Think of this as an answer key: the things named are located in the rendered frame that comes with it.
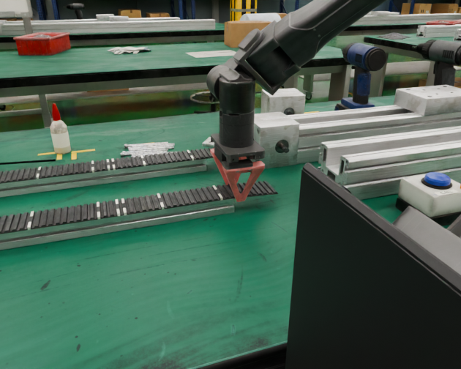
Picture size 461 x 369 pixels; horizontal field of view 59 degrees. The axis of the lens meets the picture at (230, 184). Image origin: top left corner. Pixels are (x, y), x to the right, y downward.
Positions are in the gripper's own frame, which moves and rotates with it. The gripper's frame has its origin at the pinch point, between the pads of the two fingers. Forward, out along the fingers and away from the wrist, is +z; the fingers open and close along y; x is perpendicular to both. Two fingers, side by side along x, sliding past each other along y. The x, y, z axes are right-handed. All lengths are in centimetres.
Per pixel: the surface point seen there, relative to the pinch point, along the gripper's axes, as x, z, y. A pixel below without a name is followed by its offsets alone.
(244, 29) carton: -75, -5, 206
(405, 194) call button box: -27.0, -0.6, -11.1
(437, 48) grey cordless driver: -73, -16, 37
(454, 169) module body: -44.5, 0.1, -4.1
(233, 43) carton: -67, 3, 206
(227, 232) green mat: 4.1, 3.1, -7.9
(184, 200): 9.7, -0.2, -1.5
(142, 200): 16.3, -0.2, 0.5
